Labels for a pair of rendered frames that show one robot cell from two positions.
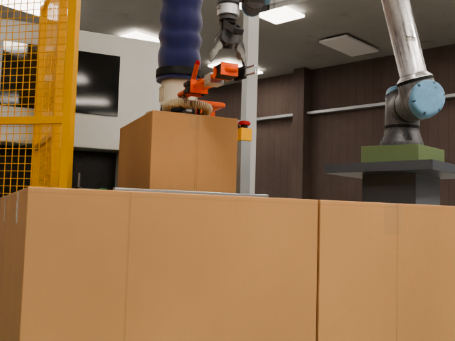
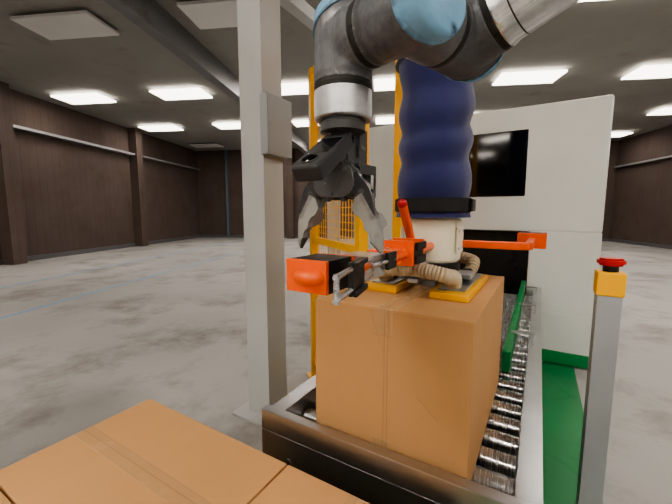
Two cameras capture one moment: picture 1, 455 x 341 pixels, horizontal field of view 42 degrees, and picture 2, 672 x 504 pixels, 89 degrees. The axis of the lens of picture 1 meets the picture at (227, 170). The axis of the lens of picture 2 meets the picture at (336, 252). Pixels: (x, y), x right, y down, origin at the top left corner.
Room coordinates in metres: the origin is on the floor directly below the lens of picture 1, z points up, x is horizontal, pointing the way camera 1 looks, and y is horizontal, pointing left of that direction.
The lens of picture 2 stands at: (2.00, -0.43, 1.17)
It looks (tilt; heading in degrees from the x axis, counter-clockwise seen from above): 7 degrees down; 55
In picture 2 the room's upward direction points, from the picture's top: straight up
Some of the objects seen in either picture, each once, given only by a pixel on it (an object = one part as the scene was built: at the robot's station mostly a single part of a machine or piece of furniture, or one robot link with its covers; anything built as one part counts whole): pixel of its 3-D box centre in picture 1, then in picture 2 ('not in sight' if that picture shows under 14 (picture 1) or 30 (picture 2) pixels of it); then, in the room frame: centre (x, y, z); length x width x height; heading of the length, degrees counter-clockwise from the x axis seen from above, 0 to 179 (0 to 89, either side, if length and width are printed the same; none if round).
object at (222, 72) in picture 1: (225, 71); (321, 272); (2.29, 0.02, 1.08); 0.08 x 0.07 x 0.05; 23
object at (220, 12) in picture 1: (227, 12); (341, 110); (2.33, 0.02, 1.33); 0.10 x 0.09 x 0.05; 113
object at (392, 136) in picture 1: (401, 137); not in sight; (2.61, -0.78, 0.88); 0.19 x 0.19 x 0.10
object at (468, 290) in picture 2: not in sight; (462, 280); (2.88, 0.16, 0.97); 0.34 x 0.10 x 0.05; 23
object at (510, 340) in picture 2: not in sight; (524, 311); (4.02, 0.51, 0.60); 1.60 x 0.11 x 0.09; 24
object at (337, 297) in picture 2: (233, 76); (372, 270); (2.37, -0.02, 1.08); 0.31 x 0.03 x 0.05; 36
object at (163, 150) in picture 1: (173, 164); (421, 347); (2.82, 0.26, 0.75); 0.60 x 0.40 x 0.40; 23
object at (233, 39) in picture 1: (227, 32); (345, 164); (2.34, 0.02, 1.25); 0.09 x 0.08 x 0.12; 23
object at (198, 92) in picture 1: (196, 88); (402, 251); (2.61, 0.15, 1.08); 0.10 x 0.08 x 0.06; 113
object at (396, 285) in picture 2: not in sight; (401, 274); (2.80, 0.34, 0.97); 0.34 x 0.10 x 0.05; 23
